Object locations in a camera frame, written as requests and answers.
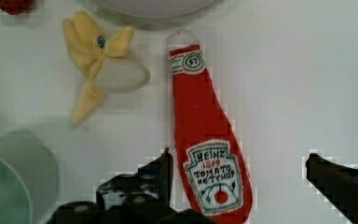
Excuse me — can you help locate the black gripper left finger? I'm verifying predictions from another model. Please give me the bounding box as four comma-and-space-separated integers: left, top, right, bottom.
96, 147, 173, 215

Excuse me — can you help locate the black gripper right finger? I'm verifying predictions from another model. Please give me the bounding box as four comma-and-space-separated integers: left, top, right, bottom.
305, 153, 358, 224

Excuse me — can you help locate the red felt ketchup bottle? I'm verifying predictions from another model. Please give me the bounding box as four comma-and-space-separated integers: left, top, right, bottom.
167, 30, 253, 224

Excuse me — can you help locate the mint green cup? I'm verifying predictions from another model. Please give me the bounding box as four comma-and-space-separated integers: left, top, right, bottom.
0, 130, 59, 224

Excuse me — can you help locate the yellow felt banana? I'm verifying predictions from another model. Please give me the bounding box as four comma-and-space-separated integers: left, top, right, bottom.
62, 10, 150, 125

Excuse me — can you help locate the grey round plate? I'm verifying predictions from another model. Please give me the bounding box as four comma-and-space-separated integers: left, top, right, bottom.
87, 0, 224, 31

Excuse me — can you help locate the red felt strawberry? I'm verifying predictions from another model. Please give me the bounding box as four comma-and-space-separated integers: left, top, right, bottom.
0, 0, 34, 15

